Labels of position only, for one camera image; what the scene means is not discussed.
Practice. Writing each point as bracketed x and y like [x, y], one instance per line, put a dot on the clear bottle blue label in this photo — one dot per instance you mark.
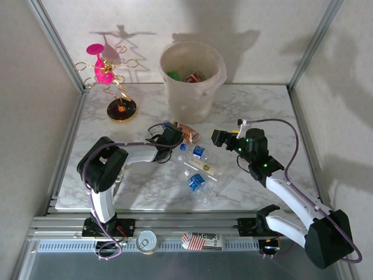
[167, 125]

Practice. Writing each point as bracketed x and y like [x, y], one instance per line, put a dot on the brown label tea bottle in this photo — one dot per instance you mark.
[189, 133]

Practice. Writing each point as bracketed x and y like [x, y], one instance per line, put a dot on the blue-capped bottle blue label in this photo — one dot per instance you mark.
[199, 151]

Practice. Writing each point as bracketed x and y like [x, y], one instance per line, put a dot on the clear bottle white gold label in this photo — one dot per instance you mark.
[201, 165]

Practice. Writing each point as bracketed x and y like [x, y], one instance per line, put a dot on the green bottle white label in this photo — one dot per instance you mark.
[174, 75]

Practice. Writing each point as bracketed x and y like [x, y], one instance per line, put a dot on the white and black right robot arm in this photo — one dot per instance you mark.
[288, 198]

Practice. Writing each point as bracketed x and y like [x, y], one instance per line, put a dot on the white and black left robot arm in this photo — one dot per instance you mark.
[103, 204]

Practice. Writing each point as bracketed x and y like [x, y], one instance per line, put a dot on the white ribbed plastic bin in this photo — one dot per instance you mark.
[189, 111]

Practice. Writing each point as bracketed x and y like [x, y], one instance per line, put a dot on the translucent bin liner bag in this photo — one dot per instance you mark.
[175, 93]

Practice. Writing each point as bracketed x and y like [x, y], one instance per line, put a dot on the pink wine glass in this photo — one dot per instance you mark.
[102, 76]

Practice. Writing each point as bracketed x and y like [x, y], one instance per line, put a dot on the red striped label box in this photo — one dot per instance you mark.
[202, 241]

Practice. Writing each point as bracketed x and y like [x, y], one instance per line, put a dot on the small circuit board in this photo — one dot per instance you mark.
[269, 247]

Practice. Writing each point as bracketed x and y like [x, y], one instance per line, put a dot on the silver tin can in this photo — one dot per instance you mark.
[146, 242]

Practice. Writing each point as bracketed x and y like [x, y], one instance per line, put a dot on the aluminium frame side rail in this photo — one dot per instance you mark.
[71, 131]
[306, 131]

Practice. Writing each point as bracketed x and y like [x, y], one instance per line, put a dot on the aluminium mounting rail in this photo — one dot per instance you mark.
[186, 223]

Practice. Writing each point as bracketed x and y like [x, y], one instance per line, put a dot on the aluminium frame post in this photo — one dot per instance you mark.
[58, 43]
[316, 43]

